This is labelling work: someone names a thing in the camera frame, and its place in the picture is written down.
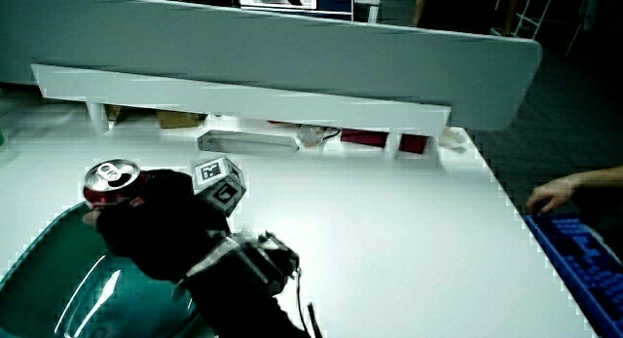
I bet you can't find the grey partition panel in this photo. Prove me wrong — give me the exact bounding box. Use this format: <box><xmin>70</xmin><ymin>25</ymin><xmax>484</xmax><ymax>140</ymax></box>
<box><xmin>0</xmin><ymin>0</ymin><xmax>543</xmax><ymax>131</ymax></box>

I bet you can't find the white crumpled paper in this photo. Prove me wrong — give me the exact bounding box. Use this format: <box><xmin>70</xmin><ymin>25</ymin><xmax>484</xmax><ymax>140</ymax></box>
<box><xmin>437</xmin><ymin>127</ymin><xmax>468</xmax><ymax>152</ymax></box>

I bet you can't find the person's right hand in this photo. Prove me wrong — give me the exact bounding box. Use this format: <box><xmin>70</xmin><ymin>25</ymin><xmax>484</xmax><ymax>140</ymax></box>
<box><xmin>82</xmin><ymin>155</ymin><xmax>248</xmax><ymax>282</ymax></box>

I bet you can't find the red cola can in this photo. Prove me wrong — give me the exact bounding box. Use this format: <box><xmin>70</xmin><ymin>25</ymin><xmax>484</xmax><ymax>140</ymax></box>
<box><xmin>82</xmin><ymin>158</ymin><xmax>149</xmax><ymax>210</ymax></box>

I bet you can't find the silver flat tray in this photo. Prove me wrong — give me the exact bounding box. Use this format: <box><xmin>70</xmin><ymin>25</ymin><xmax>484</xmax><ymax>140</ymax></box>
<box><xmin>197</xmin><ymin>129</ymin><xmax>301</xmax><ymax>155</ymax></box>

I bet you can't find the brown cardboard box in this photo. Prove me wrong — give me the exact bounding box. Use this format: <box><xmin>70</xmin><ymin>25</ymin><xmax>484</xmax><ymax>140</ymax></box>
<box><xmin>155</xmin><ymin>109</ymin><xmax>207</xmax><ymax>131</ymax></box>

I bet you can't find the blue drawer cabinet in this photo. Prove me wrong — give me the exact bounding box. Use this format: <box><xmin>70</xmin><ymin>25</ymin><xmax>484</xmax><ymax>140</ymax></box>
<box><xmin>313</xmin><ymin>0</ymin><xmax>355</xmax><ymax>21</ymax></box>

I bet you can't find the another person's forearm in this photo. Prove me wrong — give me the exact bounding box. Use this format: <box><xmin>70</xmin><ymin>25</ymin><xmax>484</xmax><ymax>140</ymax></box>
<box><xmin>572</xmin><ymin>165</ymin><xmax>623</xmax><ymax>193</ymax></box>

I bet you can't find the dark red box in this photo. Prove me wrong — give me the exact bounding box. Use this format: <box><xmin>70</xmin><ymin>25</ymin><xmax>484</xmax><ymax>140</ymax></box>
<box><xmin>340</xmin><ymin>128</ymin><xmax>429</xmax><ymax>155</ymax></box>

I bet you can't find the white metal rack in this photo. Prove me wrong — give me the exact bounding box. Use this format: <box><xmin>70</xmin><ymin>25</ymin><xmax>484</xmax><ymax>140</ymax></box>
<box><xmin>490</xmin><ymin>0</ymin><xmax>559</xmax><ymax>41</ymax></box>

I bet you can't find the clear plastic bag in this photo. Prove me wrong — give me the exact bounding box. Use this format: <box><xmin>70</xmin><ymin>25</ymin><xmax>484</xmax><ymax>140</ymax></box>
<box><xmin>296</xmin><ymin>125</ymin><xmax>342</xmax><ymax>148</ymax></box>

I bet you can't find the black glove cable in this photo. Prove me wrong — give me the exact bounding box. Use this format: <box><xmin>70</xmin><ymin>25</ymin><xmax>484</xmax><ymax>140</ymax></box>
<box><xmin>293</xmin><ymin>269</ymin><xmax>324</xmax><ymax>338</ymax></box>

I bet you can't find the green plate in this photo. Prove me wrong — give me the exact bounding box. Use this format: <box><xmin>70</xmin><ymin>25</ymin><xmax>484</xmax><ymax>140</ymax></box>
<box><xmin>0</xmin><ymin>201</ymin><xmax>218</xmax><ymax>338</ymax></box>

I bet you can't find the white desk shelf riser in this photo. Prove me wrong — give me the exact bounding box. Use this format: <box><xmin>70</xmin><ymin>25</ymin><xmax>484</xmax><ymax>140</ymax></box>
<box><xmin>30</xmin><ymin>63</ymin><xmax>453</xmax><ymax>160</ymax></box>

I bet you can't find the blue keyboard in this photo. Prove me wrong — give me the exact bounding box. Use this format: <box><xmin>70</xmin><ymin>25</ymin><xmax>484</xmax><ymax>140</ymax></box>
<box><xmin>523</xmin><ymin>212</ymin><xmax>623</xmax><ymax>338</ymax></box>

